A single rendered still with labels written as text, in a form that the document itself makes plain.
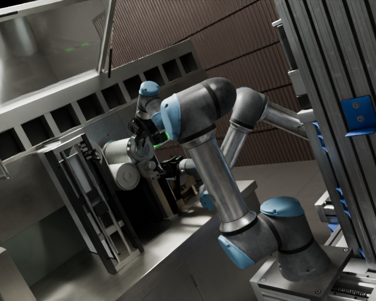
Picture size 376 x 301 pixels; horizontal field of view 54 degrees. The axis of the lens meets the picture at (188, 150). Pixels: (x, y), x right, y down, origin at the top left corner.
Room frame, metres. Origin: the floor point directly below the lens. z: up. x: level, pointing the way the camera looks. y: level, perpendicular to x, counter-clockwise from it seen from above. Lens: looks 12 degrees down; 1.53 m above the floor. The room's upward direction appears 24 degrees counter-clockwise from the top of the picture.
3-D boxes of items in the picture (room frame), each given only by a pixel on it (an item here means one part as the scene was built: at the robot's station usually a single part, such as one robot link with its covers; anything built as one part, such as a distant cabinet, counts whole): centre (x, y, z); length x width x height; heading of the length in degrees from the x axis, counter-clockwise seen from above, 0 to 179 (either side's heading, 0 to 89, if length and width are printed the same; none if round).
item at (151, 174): (1.65, 0.20, 1.05); 0.06 x 0.05 x 0.31; 37
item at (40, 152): (1.63, 0.56, 1.17); 0.34 x 0.05 x 0.54; 37
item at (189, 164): (1.52, -0.02, 1.11); 0.11 x 0.08 x 0.09; 37
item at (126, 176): (1.73, 0.37, 1.17); 0.26 x 0.12 x 0.12; 37
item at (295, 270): (1.03, -0.18, 0.87); 0.15 x 0.15 x 0.10
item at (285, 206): (1.02, -0.18, 0.98); 0.13 x 0.12 x 0.14; 103
